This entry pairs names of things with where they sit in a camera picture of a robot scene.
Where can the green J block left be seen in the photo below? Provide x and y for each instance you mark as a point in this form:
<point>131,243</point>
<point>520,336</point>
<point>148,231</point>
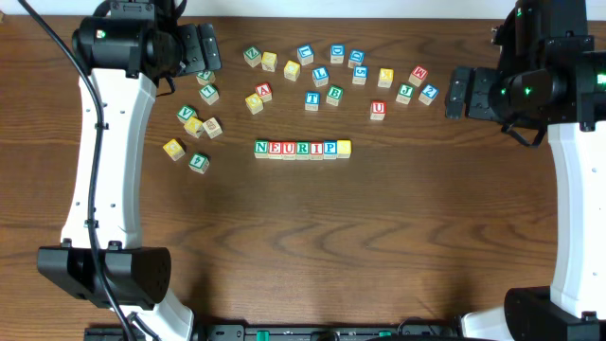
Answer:
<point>206,77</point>

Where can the red Q block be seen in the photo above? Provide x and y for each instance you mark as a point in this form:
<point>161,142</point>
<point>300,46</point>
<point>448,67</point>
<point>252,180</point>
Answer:
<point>288,151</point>

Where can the yellow O block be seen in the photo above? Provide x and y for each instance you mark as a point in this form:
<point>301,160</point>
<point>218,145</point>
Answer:
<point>254,103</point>

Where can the green j block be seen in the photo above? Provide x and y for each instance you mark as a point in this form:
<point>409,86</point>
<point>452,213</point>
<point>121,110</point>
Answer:
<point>206,77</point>
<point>405,93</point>

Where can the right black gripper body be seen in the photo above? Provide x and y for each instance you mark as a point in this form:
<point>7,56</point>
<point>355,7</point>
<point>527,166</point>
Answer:
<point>456,93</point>

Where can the green N block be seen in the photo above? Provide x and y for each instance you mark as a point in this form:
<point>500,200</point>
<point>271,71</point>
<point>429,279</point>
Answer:
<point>261,148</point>

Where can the green Z block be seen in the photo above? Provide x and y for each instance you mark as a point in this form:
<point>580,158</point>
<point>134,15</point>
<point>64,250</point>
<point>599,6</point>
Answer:
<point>252,56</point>

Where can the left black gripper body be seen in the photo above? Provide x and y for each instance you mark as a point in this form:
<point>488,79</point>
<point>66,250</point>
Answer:
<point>208,48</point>

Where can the yellow block second row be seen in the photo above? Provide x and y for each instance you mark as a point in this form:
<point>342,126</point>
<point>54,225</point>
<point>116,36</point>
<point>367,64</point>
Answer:
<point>292,70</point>

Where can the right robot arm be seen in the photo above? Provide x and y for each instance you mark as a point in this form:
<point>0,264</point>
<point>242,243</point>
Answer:
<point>560,98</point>

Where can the green 7 block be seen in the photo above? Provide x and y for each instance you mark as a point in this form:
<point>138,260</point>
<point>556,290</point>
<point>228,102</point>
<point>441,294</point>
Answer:
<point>209,94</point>

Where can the yellow block beside V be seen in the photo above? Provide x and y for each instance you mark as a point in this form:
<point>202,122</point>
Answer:
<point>194,126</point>

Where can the red I block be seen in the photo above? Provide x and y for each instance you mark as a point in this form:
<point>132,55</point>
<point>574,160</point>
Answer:
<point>317,150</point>

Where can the blue l block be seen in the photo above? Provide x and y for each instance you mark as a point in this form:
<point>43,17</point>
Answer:
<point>305,54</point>
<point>320,76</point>

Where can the red M block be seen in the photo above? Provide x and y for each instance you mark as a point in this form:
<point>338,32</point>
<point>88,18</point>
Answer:
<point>418,75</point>

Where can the green R block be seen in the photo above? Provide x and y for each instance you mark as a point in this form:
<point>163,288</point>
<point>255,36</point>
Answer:
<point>303,150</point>

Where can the blue P block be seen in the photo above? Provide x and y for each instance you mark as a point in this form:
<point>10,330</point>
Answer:
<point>330,149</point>

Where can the red A block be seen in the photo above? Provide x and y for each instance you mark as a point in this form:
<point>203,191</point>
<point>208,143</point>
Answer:
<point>264,91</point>

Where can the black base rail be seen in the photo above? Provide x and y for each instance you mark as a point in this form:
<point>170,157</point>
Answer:
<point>412,330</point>

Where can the blue 2 block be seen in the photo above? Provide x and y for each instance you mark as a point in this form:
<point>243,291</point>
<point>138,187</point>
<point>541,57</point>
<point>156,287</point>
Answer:
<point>428,94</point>

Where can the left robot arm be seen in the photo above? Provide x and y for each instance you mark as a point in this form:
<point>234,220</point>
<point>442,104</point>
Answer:
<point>101,256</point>

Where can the yellow block top row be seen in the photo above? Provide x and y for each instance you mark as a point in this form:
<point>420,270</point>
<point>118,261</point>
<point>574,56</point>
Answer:
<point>269,61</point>

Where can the green 4 block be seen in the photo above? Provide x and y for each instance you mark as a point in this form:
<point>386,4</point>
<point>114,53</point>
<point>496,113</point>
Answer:
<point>199,163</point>

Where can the blue L block middle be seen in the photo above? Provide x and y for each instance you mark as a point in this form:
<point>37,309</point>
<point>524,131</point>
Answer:
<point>320,76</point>

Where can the red U block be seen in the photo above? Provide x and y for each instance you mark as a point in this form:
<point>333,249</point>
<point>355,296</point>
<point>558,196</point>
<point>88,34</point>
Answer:
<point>377,110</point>

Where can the blue L block top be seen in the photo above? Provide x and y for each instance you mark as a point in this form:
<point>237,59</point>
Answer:
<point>305,54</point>

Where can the yellow C block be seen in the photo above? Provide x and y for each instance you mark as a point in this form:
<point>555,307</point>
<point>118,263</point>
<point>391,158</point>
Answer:
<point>175,149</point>

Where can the red E block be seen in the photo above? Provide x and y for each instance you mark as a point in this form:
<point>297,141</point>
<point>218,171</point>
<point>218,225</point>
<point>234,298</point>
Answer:
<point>275,150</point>

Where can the green J block right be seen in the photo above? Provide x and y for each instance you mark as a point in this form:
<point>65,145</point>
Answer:
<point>405,93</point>

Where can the blue 5 block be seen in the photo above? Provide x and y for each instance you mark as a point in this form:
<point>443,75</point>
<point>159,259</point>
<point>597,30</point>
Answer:
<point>360,74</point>

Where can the green B block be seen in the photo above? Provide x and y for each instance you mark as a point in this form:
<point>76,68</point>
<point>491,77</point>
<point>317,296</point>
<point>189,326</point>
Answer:
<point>335,95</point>

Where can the blue T block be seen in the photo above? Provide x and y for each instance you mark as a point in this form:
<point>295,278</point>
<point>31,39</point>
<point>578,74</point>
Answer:
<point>312,101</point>

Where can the green V block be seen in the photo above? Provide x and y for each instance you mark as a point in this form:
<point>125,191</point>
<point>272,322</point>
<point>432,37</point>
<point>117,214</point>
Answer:
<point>185,113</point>

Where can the blue tilted D block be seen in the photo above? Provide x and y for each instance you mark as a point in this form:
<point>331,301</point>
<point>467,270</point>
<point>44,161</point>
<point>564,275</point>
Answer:
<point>356,58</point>

